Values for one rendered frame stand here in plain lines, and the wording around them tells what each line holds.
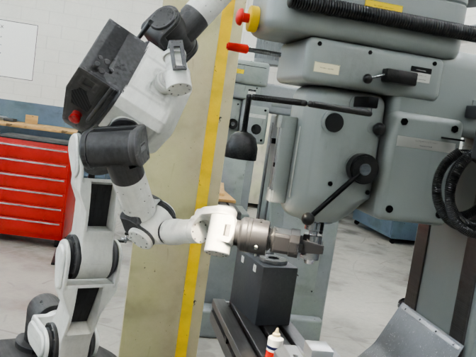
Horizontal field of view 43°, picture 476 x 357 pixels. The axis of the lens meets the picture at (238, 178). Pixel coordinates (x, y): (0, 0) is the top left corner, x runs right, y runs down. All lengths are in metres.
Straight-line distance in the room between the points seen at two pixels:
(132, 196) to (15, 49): 9.01
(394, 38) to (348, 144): 0.26
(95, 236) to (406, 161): 0.99
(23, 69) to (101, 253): 8.66
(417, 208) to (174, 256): 1.97
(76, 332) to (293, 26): 1.27
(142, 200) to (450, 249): 0.82
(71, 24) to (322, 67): 9.24
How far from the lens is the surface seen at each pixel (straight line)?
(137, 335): 3.38
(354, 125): 1.42
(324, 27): 1.36
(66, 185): 5.94
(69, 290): 1.99
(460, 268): 1.63
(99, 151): 1.52
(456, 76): 1.51
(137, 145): 1.49
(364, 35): 1.39
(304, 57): 1.37
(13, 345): 2.47
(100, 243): 1.96
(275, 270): 1.87
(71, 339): 2.13
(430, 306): 1.74
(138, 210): 1.64
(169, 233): 1.64
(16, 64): 10.52
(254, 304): 1.90
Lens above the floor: 1.54
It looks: 6 degrees down
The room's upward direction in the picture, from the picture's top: 8 degrees clockwise
